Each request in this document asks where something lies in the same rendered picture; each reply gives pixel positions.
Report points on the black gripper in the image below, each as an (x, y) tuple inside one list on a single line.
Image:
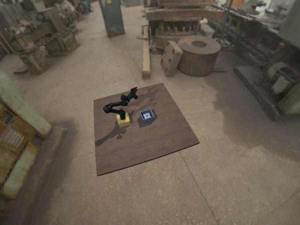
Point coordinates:
[(132, 92)]

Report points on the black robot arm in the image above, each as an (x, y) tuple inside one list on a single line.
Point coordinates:
[(121, 112)]

